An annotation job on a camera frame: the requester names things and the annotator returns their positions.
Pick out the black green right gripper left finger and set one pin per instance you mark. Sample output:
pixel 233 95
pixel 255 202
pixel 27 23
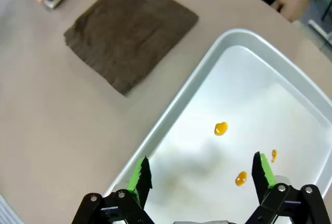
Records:
pixel 141 180

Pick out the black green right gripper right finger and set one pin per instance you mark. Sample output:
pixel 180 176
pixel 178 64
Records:
pixel 262 180

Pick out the brown cloth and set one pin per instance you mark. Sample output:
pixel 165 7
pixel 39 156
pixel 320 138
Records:
pixel 129 34

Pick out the person's left hand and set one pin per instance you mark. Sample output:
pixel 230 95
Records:
pixel 293 3

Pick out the round yellow sauce blob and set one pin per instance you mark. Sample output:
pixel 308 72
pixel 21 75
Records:
pixel 241 178

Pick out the slim yellow sauce blob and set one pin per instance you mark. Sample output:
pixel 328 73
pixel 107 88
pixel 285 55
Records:
pixel 274 155

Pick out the large yellow sauce blob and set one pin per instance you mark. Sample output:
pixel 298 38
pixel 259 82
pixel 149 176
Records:
pixel 221 128

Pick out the silver metal baking tray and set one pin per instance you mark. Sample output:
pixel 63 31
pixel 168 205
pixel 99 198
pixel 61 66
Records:
pixel 246 99

